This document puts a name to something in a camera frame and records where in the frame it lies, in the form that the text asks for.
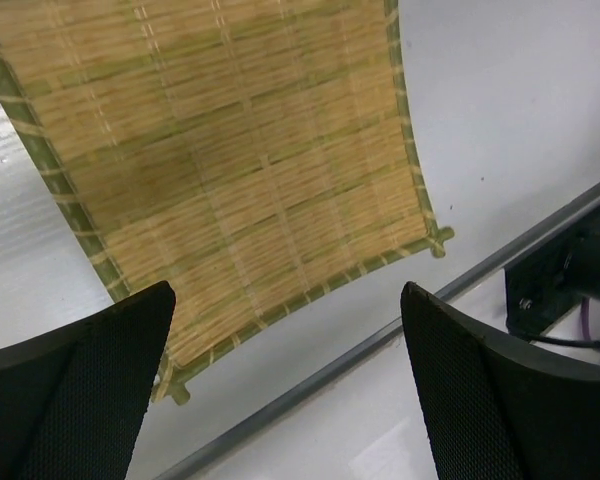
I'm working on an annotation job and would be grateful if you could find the aluminium table edge rail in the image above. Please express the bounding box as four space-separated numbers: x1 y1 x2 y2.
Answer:
149 168 600 480

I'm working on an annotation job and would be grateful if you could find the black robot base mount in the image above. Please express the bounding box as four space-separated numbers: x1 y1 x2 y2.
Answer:
504 205 600 348

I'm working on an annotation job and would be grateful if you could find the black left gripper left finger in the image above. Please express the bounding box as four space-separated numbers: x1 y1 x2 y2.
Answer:
0 281 176 479

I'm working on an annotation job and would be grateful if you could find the woven bamboo mat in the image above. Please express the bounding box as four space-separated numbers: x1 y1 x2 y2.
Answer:
0 1 454 405

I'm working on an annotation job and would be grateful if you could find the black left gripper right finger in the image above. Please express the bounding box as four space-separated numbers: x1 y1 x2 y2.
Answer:
401 282 600 479

